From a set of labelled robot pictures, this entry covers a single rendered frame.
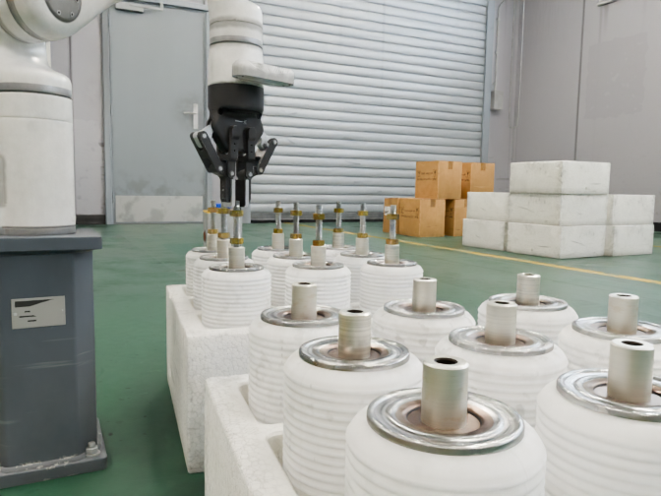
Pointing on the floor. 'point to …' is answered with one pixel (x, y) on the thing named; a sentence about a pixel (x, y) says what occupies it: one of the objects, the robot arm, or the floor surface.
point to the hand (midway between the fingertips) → (235, 193)
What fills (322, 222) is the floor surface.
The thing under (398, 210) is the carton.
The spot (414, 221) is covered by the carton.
